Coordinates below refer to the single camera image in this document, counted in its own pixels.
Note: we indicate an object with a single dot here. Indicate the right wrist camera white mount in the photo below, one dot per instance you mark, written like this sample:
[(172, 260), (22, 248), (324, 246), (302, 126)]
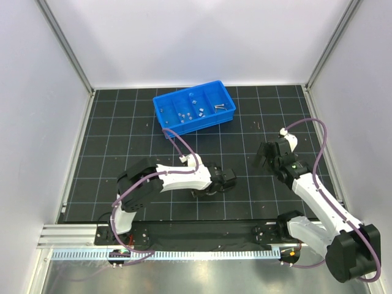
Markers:
[(292, 139)]

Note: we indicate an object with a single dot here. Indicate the right aluminium frame post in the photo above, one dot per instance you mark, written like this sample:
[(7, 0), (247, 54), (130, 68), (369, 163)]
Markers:
[(333, 41)]

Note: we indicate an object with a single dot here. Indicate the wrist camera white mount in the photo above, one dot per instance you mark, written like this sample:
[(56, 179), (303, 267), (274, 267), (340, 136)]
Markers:
[(191, 160), (292, 139)]

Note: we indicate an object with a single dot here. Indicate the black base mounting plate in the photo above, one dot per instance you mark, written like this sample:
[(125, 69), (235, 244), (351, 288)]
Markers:
[(205, 235)]

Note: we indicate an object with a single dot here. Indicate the aluminium frame post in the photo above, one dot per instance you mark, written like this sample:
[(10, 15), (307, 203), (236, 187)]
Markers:
[(65, 45), (333, 41)]

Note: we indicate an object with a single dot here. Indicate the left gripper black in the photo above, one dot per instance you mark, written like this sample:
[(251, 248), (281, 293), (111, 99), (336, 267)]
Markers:
[(223, 179)]

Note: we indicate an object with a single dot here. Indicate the white slotted cable duct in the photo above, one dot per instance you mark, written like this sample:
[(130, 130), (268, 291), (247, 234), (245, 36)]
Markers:
[(120, 255)]

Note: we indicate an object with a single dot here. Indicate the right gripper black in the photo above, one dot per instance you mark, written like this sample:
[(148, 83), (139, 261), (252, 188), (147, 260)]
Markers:
[(270, 154)]

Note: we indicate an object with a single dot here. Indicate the left aluminium frame post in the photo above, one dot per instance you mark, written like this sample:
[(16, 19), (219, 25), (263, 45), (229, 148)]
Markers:
[(65, 45)]

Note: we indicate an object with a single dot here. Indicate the black grid cutting mat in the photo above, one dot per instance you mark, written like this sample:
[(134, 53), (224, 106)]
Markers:
[(122, 129)]

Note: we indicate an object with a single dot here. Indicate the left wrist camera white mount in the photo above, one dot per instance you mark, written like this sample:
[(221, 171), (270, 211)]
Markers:
[(191, 160)]

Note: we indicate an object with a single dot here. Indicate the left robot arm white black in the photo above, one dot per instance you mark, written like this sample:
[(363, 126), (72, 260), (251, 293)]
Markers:
[(140, 184)]

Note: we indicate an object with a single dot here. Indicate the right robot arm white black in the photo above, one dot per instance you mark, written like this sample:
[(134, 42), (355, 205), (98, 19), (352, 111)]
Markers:
[(349, 248)]

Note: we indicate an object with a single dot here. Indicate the blue plastic compartment bin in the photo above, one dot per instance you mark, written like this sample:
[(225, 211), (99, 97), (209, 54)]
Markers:
[(167, 107)]

